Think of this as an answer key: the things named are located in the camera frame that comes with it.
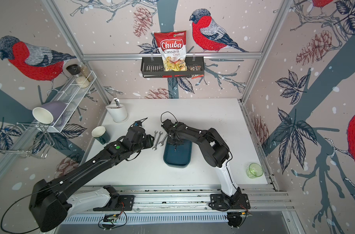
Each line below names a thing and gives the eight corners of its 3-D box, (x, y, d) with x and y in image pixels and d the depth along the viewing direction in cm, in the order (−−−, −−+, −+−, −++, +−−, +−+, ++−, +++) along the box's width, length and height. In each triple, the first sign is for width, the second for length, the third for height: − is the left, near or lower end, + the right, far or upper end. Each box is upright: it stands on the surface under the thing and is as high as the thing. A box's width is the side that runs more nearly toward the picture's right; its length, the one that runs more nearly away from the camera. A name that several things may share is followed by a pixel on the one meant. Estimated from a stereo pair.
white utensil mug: (110, 119, 111) (103, 109, 102) (117, 112, 117) (111, 101, 107) (123, 125, 108) (117, 114, 99) (130, 116, 113) (125, 105, 104)
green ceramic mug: (97, 140, 101) (89, 131, 92) (107, 133, 105) (99, 123, 96) (107, 149, 97) (99, 140, 88) (116, 141, 101) (109, 132, 92)
